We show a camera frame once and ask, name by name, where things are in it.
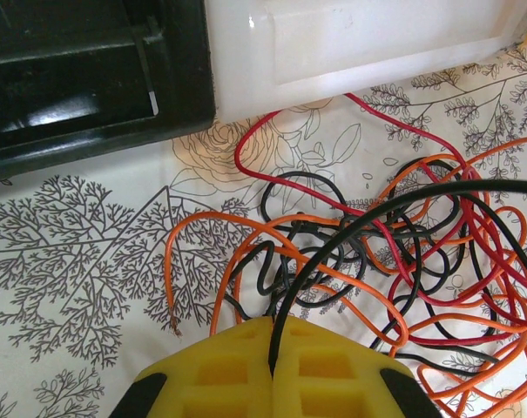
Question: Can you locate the orange cable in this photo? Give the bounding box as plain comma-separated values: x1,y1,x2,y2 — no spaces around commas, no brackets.
164,136,527,414

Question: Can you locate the black cable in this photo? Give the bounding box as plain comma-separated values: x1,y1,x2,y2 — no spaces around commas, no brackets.
267,178,527,372
226,171,499,376
367,191,527,376

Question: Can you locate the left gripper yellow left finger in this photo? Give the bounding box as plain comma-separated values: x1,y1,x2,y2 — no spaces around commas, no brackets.
109,315,276,418

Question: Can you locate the white plastic bin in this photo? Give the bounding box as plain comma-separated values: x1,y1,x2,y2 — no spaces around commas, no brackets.
204,0,527,124

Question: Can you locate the red cable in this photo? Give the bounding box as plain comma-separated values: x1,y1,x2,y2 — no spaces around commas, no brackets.
234,91,527,349

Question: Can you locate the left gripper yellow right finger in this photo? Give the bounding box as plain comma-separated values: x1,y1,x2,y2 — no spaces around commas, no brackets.
269,315,439,418

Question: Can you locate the black plastic bin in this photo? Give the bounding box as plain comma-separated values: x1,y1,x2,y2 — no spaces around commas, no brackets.
0,0,217,189

